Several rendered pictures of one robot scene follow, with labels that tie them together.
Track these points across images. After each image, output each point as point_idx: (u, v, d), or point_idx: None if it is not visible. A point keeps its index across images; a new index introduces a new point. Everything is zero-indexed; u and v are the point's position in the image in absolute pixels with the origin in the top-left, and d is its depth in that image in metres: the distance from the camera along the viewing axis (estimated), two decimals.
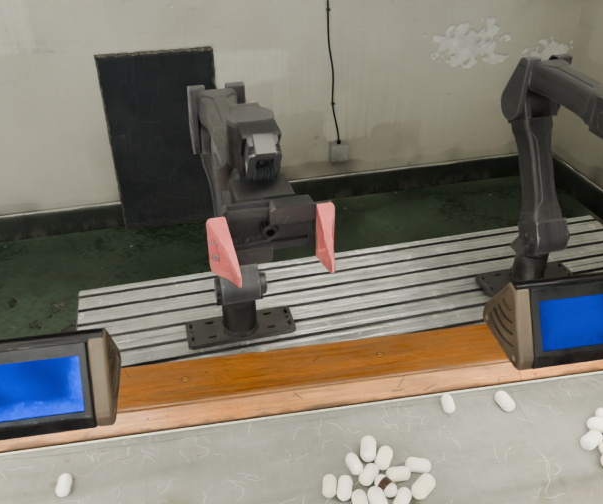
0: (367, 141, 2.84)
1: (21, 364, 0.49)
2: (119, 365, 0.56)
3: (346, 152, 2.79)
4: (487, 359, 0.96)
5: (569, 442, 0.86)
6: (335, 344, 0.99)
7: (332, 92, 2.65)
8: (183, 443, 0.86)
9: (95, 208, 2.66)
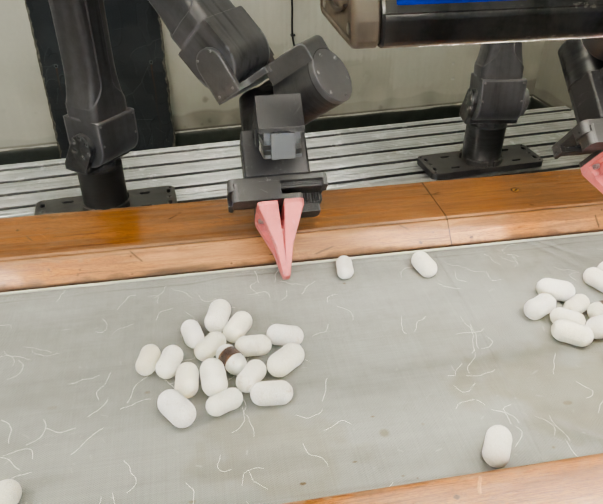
0: None
1: None
2: None
3: None
4: (406, 217, 0.71)
5: (509, 311, 0.61)
6: (204, 202, 0.74)
7: (291, 21, 2.39)
8: None
9: (29, 150, 2.40)
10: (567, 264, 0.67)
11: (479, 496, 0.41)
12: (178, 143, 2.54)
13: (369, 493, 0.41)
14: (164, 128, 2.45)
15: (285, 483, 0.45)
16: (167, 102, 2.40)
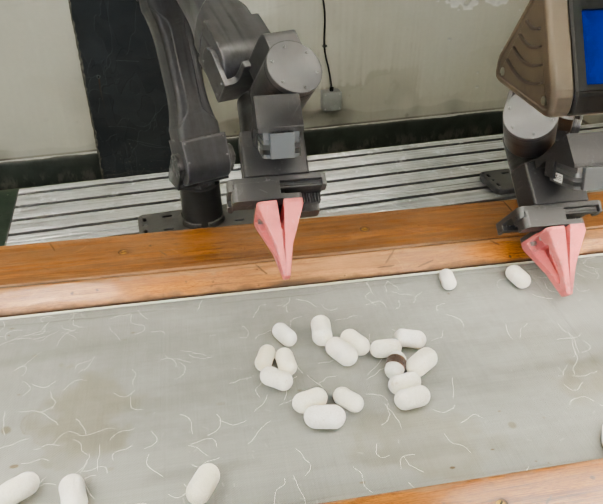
0: (362, 89, 2.66)
1: None
2: None
3: (339, 100, 2.61)
4: (496, 233, 0.79)
5: (599, 319, 0.69)
6: (310, 219, 0.82)
7: (323, 33, 2.47)
8: (115, 320, 0.69)
9: (70, 157, 2.48)
10: None
11: None
12: None
13: (518, 474, 0.49)
14: None
15: (437, 467, 0.53)
16: None
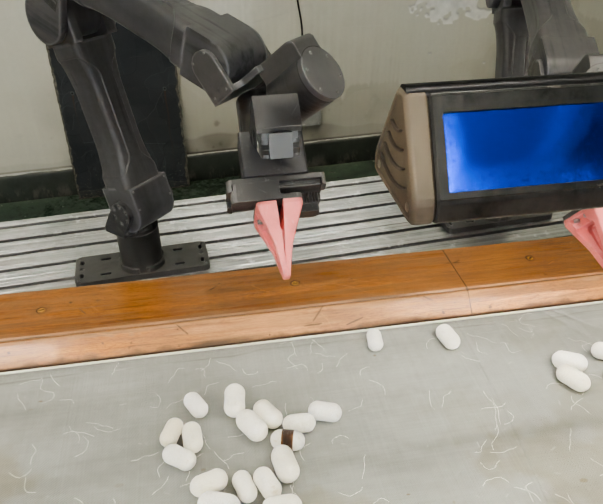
0: (342, 103, 2.64)
1: None
2: None
3: (318, 115, 2.59)
4: (429, 288, 0.76)
5: (527, 385, 0.66)
6: (241, 271, 0.79)
7: None
8: (24, 386, 0.66)
9: (45, 173, 2.46)
10: (579, 335, 0.73)
11: None
12: (190, 165, 2.60)
13: None
14: (176, 152, 2.51)
15: None
16: (179, 126, 2.46)
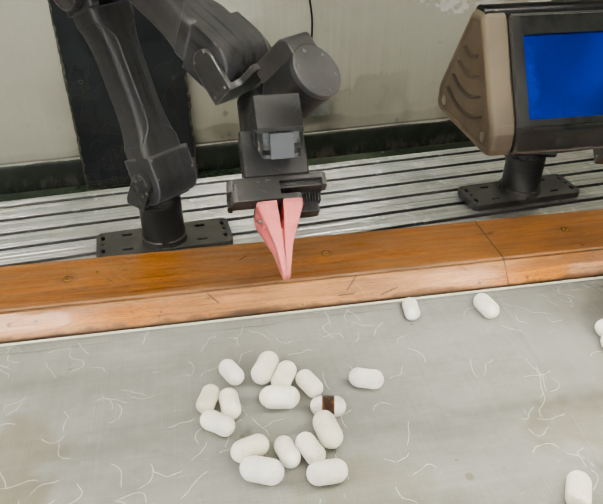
0: (351, 94, 2.62)
1: None
2: None
3: (327, 105, 2.57)
4: (465, 258, 0.74)
5: (571, 353, 0.64)
6: None
7: (311, 36, 2.43)
8: (53, 355, 0.64)
9: (53, 163, 2.44)
10: None
11: None
12: (198, 155, 2.58)
13: None
14: (185, 142, 2.49)
15: None
16: (188, 116, 2.44)
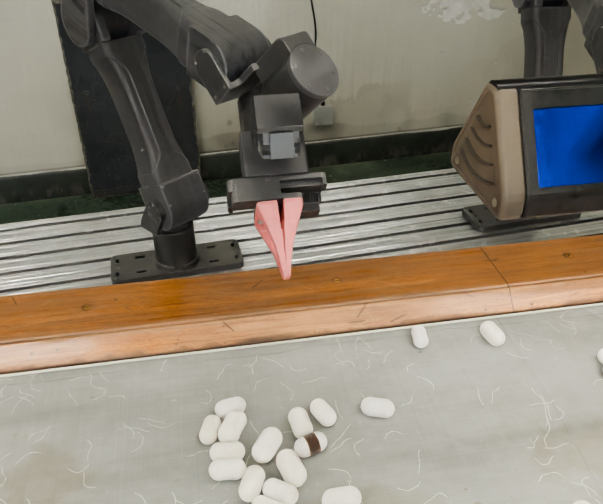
0: (354, 103, 2.64)
1: None
2: None
3: (330, 114, 2.59)
4: (471, 285, 0.77)
5: (574, 381, 0.67)
6: None
7: None
8: (75, 383, 0.67)
9: (59, 173, 2.46)
10: None
11: None
12: (203, 164, 2.60)
13: None
14: (190, 151, 2.51)
15: None
16: (193, 126, 2.46)
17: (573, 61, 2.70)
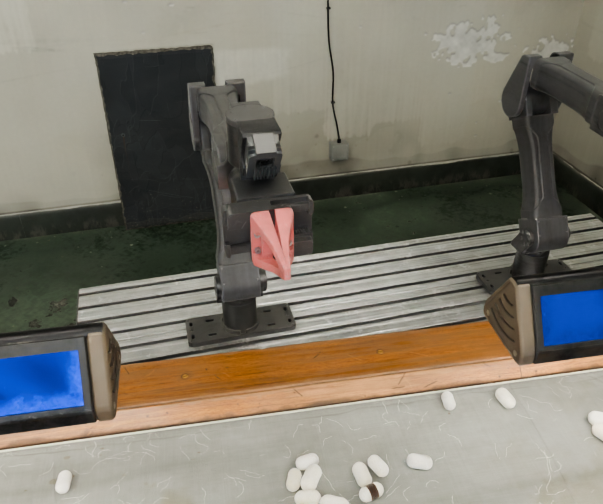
0: (368, 140, 2.84)
1: (20, 358, 0.49)
2: (119, 360, 0.56)
3: (346, 151, 2.79)
4: (488, 356, 0.96)
5: (569, 439, 0.86)
6: (335, 341, 0.99)
7: (332, 90, 2.65)
8: (183, 440, 0.86)
9: (95, 207, 2.66)
10: None
11: None
12: None
13: None
14: None
15: None
16: None
17: None
